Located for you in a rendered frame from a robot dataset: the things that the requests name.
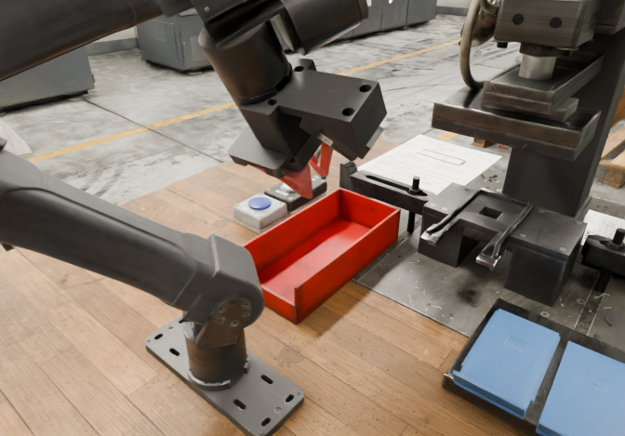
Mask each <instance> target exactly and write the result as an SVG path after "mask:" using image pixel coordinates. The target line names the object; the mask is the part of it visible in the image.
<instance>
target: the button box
mask: <svg viewBox="0 0 625 436"><path fill-rule="evenodd" d="M320 153H321V147H320V148H319V150H318V151H317V152H316V154H315V156H316V158H317V159H318V156H319V154H320ZM321 176H322V177H318V176H312V199H308V198H305V197H302V196H300V195H299V194H298V193H296V192H295V191H286V190H284V189H283V184H284V182H283V181H282V182H280V183H278V184H276V185H274V186H272V187H271V188H269V189H267V190H265V191H264V195H267V196H269V197H271V198H273V199H275V200H278V201H280V202H282V203H285V204H286V209H287V215H289V216H293V215H294V214H296V213H298V212H299V211H300V210H302V209H303V208H305V207H307V206H308V205H311V204H312V203H314V202H316V201H318V200H319V199H321V198H323V197H324V196H326V191H327V182H326V181H325V179H326V176H323V175H321Z"/></svg>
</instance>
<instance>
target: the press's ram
mask: <svg viewBox="0 0 625 436"><path fill-rule="evenodd" d="M519 53H521V54H523V57H522V61H520V62H518V63H516V64H514V65H513V66H511V67H509V68H507V69H505V70H503V71H501V72H500V73H497V74H495V75H493V76H491V77H489V78H487V79H485V82H484V88H483V89H472V88H469V87H467V86H465V87H463V88H461V89H459V90H457V91H455V92H453V93H451V94H449V95H447V96H445V97H443V98H441V99H439V100H437V101H435V102H434V103H433V109H432V123H431V127H432V128H436V129H440V130H444V131H447V132H451V133H456V134H460V135H463V136H467V137H471V138H475V139H482V140H486V141H490V142H494V143H497V144H498V145H499V148H501V149H505V150H508V149H509V148H510V147H514V148H517V149H521V150H526V151H530V152H536V153H540V154H544V155H549V156H552V157H556V158H560V159H564V160H567V161H572V162H574V161H575V159H576V158H577V157H578V156H579V154H580V153H581V152H582V151H583V149H584V148H585V147H586V146H587V144H588V143H589V142H590V141H591V139H592V138H593V136H594V133H595V129H596V126H597V124H598V121H599V118H600V114H601V111H598V110H593V109H588V108H582V107H577V106H578V99H574V98H570V97H571V96H572V95H573V94H575V93H576V92H577V91H578V90H579V89H580V88H582V87H583V86H584V85H585V84H587V83H588V82H589V81H590V80H591V79H592V78H593V77H594V76H595V75H596V74H597V73H599V72H600V71H601V68H602V65H603V61H604V58H605V53H599V54H598V53H591V52H582V51H575V50H573V52H572V56H569V57H566V56H561V55H559V53H560V49H557V48H556V47H555V46H540V45H531V44H523V43H521V44H520V48H519Z"/></svg>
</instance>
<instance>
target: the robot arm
mask: <svg viewBox="0 0 625 436"><path fill-rule="evenodd" d="M193 7H195V9H196V11H197V13H198V14H199V16H200V18H201V20H202V21H203V23H204V25H205V27H204V28H203V29H202V31H201V32H200V34H199V37H198V43H199V45H200V47H201V48H202V49H203V51H204V53H205V54H206V56H207V58H208V60H209V61H210V63H211V65H212V66H213V68H214V70H215V71H216V73H217V75H218V76H219V79H220V80H221V82H222V83H223V84H224V86H225V87H226V89H227V91H228V92H229V94H230V96H231V97H232V99H233V101H234V103H235V105H236V106H237V108H238V110H239V111H240V113H241V114H242V115H243V117H244V118H245V120H246V122H247V124H248V126H247V127H246V129H245V130H244V131H243V132H242V134H241V135H240V136H239V137H238V139H237V140H236V141H235V142H234V143H233V145H232V146H231V147H230V148H229V150H228V154H229V155H230V157H231V158H232V160H233V161H234V162H235V163H236V164H238V165H242V166H247V165H250V166H252V167H254V168H257V169H258V170H260V171H262V172H264V173H266V174H267V175H269V176H272V177H274V178H277V179H279V180H281V181H283V182H284V183H285V184H286V185H287V186H288V187H289V188H291V189H292V190H293V191H295V192H296V193H298V194H299V195H300V196H302V197H305V198H308V199H312V198H313V185H312V176H311V168H310V165H311V167H312V168H313V169H314V170H315V171H316V173H318V174H320V175H323V176H328V173H329V167H330V163H331V157H332V153H333V150H335V151H336V152H338V153H339V154H341V155H342V156H344V157H345V158H347V159H348V160H349V161H355V160H356V159H357V157H359V158H360V159H361V160H363V159H364V158H365V156H366V155H367V154H368V152H369V151H370V150H371V148H372V147H373V145H374V144H375V143H376V141H377V140H378V138H379V136H380V135H381V133H382V132H383V130H384V128H382V127H381V126H380V124H381V123H382V121H383V119H384V118H385V116H386V115H387V110H386V106H385V103H384V99H383V96H382V93H381V89H380V85H379V82H377V81H372V80H366V79H361V78H356V77H350V76H345V75H340V74H334V73H324V72H319V71H317V69H316V67H315V64H314V61H313V59H305V58H299V57H294V56H288V55H286V54H285V52H284V50H283V48H282V46H281V44H280V41H279V39H278V37H277V35H276V32H275V30H274V28H273V25H272V23H271V21H270V19H271V18H274V20H275V23H276V25H277V27H278V29H279V31H280V33H281V35H282V36H283V37H284V39H285V41H286V43H287V45H288V46H289V48H290V49H291V50H292V51H295V50H298V51H299V52H300V54H301V55H302V56H306V55H308V54H310V53H312V52H313V51H314V50H316V49H318V48H320V47H321V46H324V45H326V44H327V43H329V42H331V41H333V40H335V39H336V38H338V37H340V36H342V35H343V34H345V33H347V32H349V31H350V30H352V29H354V28H356V27H357V26H359V25H361V24H363V23H365V22H366V21H368V17H369V10H368V4H367V1H366V0H0V82H2V81H4V80H6V79H8V78H10V77H13V76H15V75H17V74H20V73H23V72H26V71H28V70H30V69H32V68H34V67H36V66H39V65H41V64H43V63H46V62H48V61H50V60H53V59H55V58H58V57H60V56H62V55H65V54H67V53H69V52H72V51H74V50H76V49H78V48H80V47H82V46H86V45H88V44H91V43H93V42H95V41H98V40H100V39H101V38H104V37H106V36H109V35H111V34H114V33H118V32H121V31H123V30H127V29H130V28H133V27H135V26H138V25H140V24H142V23H144V22H147V21H149V20H153V19H155V18H157V17H160V16H162V15H165V17H166V19H168V18H170V17H173V16H175V15H177V14H179V13H181V12H183V11H186V10H188V9H190V8H193ZM6 145H7V139H4V138H2V137H0V243H3V244H10V245H14V246H17V247H20V248H24V249H27V250H31V251H34V252H36V253H39V254H42V255H45V256H48V257H51V258H55V259H57V260H60V261H63V262H66V263H69V264H72V265H74V266H76V267H79V268H82V269H85V270H87V271H92V272H95V273H97V274H99V275H102V276H105V277H108V278H111V279H113V280H115V281H118V282H121V283H123V284H128V285H130V286H133V287H135V288H137V289H139V290H141V291H143V292H146V293H148V294H150V295H152V296H154V297H157V298H159V299H160V300H161V301H162V302H164V303H165V304H167V305H168V306H170V307H172V308H175V309H178V310H182V315H181V316H179V317H178V318H176V319H175V320H173V321H172V322H170V323H168V324H166V325H165V326H163V327H162V328H160V329H159V330H157V331H156V332H154V333H153V334H151V335H150V336H148V337H147V338H146V339H145V341H144V343H145V347H146V350H147V351H148V352H149V353H150V354H151V355H152V356H153V357H154V358H156V359H157V360H158V361H159V362H160V363H162V364H163V365H164V366H165V367H166V368H168V369H169V370H170V371H171V372H172V373H174V374H175V375H176V376H177V377H178V378H180V379H181V380H182V381H183V382H184V383H186V384H187V385H188V386H189V387H190V388H191V389H193V390H194V391H195V392H196V393H198V394H199V395H200V396H201V397H202V398H203V399H205V400H206V401H207V402H208V403H210V404H211V405H212V406H213V407H214V408H216V409H217V410H218V411H219V412H220V413H221V414H223V415H224V416H225V417H226V418H228V419H229V420H230V421H231V422H232V423H233V424H234V425H235V426H236V427H237V428H238V429H240V430H241V431H242V432H243V433H244V434H246V435H247V436H273V435H274V434H275V432H276V431H278V430H279V429H280V428H281V427H282V426H283V424H284V423H285V422H286V421H287V420H288V419H289V418H290V417H291V416H292V415H293V414H294V413H295V412H296V411H297V410H298V409H299V408H300V407H301V406H302V405H303V402H304V392H303V390H302V388H300V387H299V386H297V385H296V384H295V383H293V382H292V381H290V380H289V379H287V378H286V377H284V376H283V375H281V374H280V373H278V372H277V371H275V370H274V369H273V368H271V367H270V366H269V365H267V364H266V363H265V362H263V361H262V360H260V359H259V358H257V357H256V356H255V355H253V354H252V353H250V352H249V350H248V348H247V346H246V339H245V329H244V328H246V327H248V326H250V325H252V324H253V323H254V322H256V321H257V319H258V318H259V317H260V316H261V314H262V312H263V309H264V305H265V300H264V295H263V293H262V289H261V286H260V282H259V277H258V274H257V270H256V267H255V263H254V260H253V257H252V256H251V254H250V252H249V251H248V250H247V249H246V248H244V247H243V246H241V245H239V244H236V243H234V242H232V241H230V240H227V239H225V238H223V237H221V236H219V235H217V234H215V233H213V232H212V233H211V234H210V235H209V237H208V238H207V239H206V238H203V237H201V236H199V235H197V234H194V233H190V232H182V231H177V230H175V229H172V228H169V227H167V226H165V225H162V224H159V223H157V222H155V221H152V220H150V219H147V218H145V217H142V216H140V215H138V214H136V213H133V212H131V211H129V210H126V209H124V208H123V207H121V206H118V205H115V204H112V203H110V202H108V201H106V200H103V199H101V198H99V197H97V196H95V195H93V194H91V193H88V192H85V191H82V190H80V189H78V188H76V187H74V186H72V185H70V184H68V183H66V182H64V181H62V180H60V179H58V178H55V177H53V176H51V175H49V174H48V173H46V172H44V171H43V170H41V169H39V168H38V167H37V166H36V165H34V164H33V163H31V162H30V161H28V160H26V159H24V158H22V157H20V156H18V155H17V154H14V153H12V152H9V151H6V150H4V148H5V146H6ZM320 145H321V159H320V162H319V161H318V159H317V158H316V156H315V152H316V151H317V149H318V148H319V147H320ZM308 163H309V164H310V165H309V164H308ZM174 354H176V355H177V356H175V355H174ZM265 381H266V382H265ZM268 383H269V384H268ZM237 405H239V406H240V407H242V408H243V409H241V408H239V407H238V406H237Z"/></svg>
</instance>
